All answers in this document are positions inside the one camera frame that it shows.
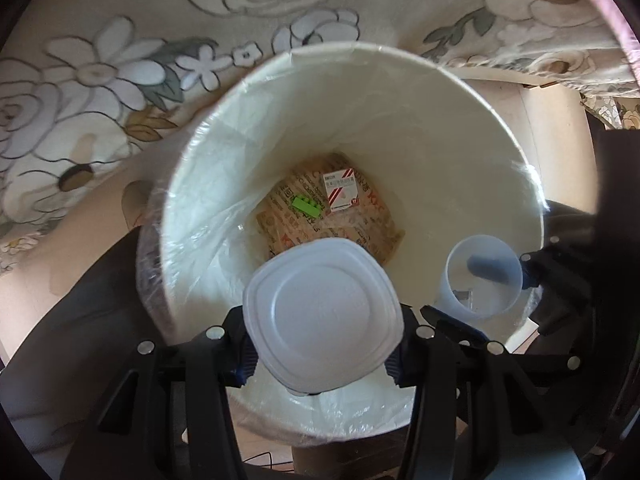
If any white plastic container lid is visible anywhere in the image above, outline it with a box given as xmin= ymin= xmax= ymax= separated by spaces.
xmin=242 ymin=238 xmax=404 ymax=394

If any floral mattress side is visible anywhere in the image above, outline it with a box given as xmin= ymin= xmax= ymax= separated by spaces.
xmin=0 ymin=0 xmax=640 ymax=281

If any brown paper bag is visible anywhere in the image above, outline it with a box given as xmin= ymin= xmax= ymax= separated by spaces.
xmin=256 ymin=153 xmax=405 ymax=264

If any white trash bin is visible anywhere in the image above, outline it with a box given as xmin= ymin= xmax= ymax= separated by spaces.
xmin=136 ymin=41 xmax=547 ymax=449

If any green plastic block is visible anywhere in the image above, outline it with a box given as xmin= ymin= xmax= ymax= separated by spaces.
xmin=291 ymin=195 xmax=322 ymax=219

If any clear plastic cup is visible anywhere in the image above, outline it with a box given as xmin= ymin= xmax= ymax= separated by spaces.
xmin=434 ymin=234 xmax=523 ymax=323

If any small white medicine box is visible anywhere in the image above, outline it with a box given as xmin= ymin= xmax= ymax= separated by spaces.
xmin=322 ymin=168 xmax=359 ymax=212

